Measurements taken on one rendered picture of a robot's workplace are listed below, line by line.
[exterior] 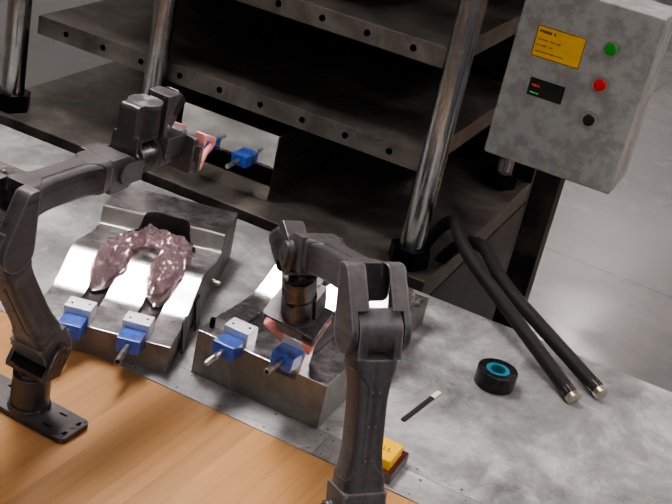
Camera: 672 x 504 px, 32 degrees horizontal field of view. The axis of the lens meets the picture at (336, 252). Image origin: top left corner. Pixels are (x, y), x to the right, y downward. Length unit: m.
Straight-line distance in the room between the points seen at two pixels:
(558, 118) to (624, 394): 0.62
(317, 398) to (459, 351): 0.47
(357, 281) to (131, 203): 0.96
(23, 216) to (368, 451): 0.58
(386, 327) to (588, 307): 3.08
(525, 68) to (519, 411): 0.79
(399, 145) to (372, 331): 1.16
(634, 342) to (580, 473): 2.38
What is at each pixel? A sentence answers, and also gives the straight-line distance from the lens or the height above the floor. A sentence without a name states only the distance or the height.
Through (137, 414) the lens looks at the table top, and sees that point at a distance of 2.03.
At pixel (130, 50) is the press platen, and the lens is 3.03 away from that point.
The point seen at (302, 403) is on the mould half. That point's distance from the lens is 2.06.
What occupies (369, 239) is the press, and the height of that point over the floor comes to 0.78.
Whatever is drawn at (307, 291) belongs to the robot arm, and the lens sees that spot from 1.88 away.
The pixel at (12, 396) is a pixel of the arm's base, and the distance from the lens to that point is 1.99.
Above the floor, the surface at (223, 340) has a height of 0.90.
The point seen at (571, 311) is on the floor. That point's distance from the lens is 4.59.
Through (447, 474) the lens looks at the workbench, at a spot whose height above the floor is 0.80.
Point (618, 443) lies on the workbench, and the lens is 2.29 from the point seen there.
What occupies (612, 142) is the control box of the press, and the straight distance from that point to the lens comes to 2.63.
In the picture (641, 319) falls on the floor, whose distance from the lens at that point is 4.71.
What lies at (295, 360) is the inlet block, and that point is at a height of 0.93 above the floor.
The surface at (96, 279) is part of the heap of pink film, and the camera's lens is 2.26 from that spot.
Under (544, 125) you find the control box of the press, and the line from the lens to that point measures 2.66.
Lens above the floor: 1.96
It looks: 26 degrees down
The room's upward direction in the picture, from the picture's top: 13 degrees clockwise
